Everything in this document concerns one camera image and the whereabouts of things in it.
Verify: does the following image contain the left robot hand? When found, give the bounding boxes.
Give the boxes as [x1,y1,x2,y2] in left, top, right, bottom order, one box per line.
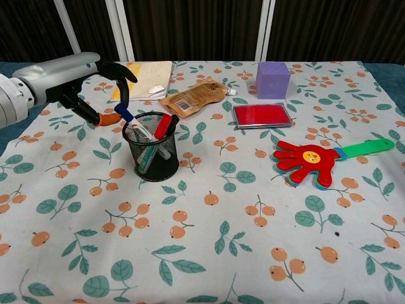
[11,51,139,129]

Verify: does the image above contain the blue capped marker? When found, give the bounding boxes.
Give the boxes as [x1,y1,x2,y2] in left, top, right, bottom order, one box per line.
[114,103,154,141]

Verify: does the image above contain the red capped marker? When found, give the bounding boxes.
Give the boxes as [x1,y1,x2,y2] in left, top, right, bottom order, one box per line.
[153,114,173,141]

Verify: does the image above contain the black mesh pen holder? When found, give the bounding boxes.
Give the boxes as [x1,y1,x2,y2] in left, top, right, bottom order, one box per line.
[121,110,180,182]

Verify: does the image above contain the yellow and white notebook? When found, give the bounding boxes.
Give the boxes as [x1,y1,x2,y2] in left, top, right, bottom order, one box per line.
[111,60,174,102]

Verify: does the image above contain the brown spouted pouch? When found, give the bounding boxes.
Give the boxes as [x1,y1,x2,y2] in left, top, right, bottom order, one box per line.
[158,80,237,119]

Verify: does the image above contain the fruit and leaf print tablecloth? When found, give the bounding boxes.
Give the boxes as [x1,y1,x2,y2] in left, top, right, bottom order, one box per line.
[0,60,405,304]

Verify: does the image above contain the red ink pad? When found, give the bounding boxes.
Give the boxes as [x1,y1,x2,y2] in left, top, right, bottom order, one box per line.
[232,103,293,130]

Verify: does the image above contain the purple foam cube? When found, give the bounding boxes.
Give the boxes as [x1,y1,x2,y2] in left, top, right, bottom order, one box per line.
[255,61,291,100]

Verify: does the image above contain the red hand clapper toy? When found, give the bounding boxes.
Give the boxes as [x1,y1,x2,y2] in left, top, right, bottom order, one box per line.
[272,137,396,191]

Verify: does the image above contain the white frame post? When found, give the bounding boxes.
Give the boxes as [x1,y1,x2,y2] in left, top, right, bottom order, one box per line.
[254,0,275,62]
[53,0,85,54]
[105,0,135,63]

